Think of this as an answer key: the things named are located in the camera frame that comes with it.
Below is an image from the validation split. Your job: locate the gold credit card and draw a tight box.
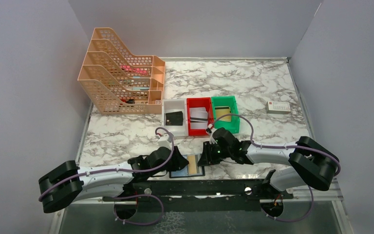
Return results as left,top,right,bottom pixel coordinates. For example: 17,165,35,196
214,106,231,122

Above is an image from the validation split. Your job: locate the black credit card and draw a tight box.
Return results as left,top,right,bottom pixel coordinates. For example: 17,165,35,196
165,111,184,126

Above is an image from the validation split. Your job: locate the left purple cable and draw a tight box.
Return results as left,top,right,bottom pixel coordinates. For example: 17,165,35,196
38,127,175,227

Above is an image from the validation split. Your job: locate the purple cable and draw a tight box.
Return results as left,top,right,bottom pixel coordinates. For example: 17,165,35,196
206,114,341,223
38,127,175,227

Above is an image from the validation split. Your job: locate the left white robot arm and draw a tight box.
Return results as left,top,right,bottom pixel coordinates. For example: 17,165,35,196
38,147,189,214

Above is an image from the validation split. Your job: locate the black leather card holder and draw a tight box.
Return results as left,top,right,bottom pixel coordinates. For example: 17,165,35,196
169,154,205,178

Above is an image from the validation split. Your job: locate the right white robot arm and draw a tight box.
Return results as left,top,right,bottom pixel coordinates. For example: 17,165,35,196
197,128,341,198

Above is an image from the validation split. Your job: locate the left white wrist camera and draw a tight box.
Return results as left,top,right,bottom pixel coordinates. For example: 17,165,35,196
157,134,173,150

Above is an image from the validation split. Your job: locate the gold card with black stripe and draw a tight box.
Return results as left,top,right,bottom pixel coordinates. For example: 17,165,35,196
187,155,201,176

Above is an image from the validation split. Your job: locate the white card with black stripe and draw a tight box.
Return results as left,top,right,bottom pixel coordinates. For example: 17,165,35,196
189,107,208,122

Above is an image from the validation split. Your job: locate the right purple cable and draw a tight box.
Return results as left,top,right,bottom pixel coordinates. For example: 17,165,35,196
206,114,341,223

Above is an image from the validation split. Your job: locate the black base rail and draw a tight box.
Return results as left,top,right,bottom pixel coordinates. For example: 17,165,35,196
102,179,293,213

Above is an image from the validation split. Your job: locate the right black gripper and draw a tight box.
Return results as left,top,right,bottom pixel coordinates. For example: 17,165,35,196
198,140,232,165

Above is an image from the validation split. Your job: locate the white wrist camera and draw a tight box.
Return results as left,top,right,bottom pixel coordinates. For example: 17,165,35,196
157,134,173,150
206,124,217,144

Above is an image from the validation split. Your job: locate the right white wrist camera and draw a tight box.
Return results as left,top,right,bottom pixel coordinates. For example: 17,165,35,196
206,124,217,144

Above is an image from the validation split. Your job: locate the pink highlighter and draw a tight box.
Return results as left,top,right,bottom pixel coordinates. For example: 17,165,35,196
120,65,151,77

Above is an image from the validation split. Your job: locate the peach plastic desk organizer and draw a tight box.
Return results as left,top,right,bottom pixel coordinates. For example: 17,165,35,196
77,27,166,115

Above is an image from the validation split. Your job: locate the green plastic bin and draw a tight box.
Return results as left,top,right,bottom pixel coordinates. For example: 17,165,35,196
211,96,240,134

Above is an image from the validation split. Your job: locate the white card box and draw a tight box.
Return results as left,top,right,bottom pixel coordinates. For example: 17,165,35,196
266,101,291,114

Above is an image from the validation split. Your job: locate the white plastic bin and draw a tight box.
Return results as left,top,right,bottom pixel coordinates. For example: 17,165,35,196
162,98,188,137

